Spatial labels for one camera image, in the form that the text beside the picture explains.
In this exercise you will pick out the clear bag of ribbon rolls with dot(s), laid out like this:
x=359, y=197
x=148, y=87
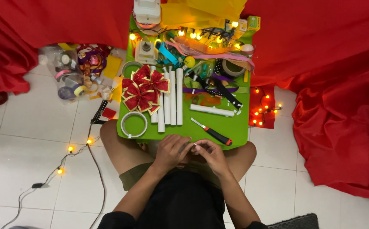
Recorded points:
x=73, y=73

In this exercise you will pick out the person's right leg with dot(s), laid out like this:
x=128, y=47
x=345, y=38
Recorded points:
x=238, y=157

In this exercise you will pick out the green low table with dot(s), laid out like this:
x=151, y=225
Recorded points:
x=222, y=125

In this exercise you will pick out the clear double-sided tape roll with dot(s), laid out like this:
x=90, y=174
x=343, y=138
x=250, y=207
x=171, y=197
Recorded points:
x=124, y=128

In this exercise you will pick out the yellow ball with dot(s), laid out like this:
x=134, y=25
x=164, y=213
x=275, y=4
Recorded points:
x=189, y=61

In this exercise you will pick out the black dotted ribbon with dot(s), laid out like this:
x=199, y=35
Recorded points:
x=227, y=93

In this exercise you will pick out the brown tape roll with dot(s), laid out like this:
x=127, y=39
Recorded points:
x=233, y=71

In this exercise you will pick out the person's left hand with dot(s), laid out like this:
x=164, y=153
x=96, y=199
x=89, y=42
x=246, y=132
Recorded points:
x=168, y=152

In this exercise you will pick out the small red felt piece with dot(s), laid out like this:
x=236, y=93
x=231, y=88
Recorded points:
x=109, y=113

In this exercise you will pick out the person's left fingers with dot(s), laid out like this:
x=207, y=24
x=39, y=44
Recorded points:
x=181, y=143

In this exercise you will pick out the person's right hand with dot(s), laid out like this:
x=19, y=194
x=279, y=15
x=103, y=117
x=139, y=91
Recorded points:
x=214, y=157

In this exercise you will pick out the black power adapter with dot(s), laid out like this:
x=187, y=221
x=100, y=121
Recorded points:
x=37, y=185

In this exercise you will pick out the person's right fingers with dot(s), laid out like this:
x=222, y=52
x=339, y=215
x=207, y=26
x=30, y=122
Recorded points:
x=203, y=147

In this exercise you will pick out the person's left leg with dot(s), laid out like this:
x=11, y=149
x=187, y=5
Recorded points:
x=124, y=149

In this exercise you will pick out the red gold ribbon bow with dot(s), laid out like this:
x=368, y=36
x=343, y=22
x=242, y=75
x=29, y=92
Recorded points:
x=144, y=89

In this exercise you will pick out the blue ribbon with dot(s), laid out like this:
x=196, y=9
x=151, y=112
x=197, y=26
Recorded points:
x=167, y=54

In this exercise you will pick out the purple ribbon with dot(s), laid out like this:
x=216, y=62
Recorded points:
x=190, y=90

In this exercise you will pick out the black dotted ribbon strip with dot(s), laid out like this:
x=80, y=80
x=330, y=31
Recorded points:
x=100, y=111

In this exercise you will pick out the red felt sheet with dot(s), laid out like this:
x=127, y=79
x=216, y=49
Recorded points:
x=254, y=98

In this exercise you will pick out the grey tape roll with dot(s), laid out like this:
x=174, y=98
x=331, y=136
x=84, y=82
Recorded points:
x=127, y=65

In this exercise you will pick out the orange mesh piece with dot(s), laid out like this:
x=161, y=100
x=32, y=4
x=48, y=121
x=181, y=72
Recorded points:
x=208, y=100

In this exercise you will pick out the person's olive shorts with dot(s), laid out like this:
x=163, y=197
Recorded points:
x=135, y=176

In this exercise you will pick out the clear bag of bulbs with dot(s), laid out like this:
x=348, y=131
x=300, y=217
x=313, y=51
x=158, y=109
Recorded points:
x=203, y=68

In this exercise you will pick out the yellow felt sheet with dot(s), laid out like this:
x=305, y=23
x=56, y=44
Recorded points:
x=112, y=66

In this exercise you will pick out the small white device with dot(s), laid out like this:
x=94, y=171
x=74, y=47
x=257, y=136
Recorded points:
x=145, y=51

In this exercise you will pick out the pink sheer ribbon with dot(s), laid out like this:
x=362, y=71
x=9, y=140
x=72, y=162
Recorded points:
x=225, y=57

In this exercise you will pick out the red black utility knife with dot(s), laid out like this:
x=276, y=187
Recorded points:
x=216, y=135

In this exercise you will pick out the dark grey mat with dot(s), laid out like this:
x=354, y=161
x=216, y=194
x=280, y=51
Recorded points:
x=295, y=222

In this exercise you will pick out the red cloth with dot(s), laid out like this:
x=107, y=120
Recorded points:
x=330, y=79
x=28, y=28

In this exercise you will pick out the small green box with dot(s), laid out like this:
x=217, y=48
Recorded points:
x=253, y=23

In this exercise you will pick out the white round bulb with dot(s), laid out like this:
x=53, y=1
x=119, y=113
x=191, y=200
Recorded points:
x=247, y=48

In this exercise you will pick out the person's black shirt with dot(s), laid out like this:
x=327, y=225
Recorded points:
x=181, y=200

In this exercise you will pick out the yellow tissue paper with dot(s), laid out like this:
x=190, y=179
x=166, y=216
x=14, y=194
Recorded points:
x=200, y=12

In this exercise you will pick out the person's leg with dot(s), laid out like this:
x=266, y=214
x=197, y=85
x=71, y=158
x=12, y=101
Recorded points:
x=238, y=157
x=124, y=149

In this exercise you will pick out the small white box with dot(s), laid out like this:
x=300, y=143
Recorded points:
x=242, y=24

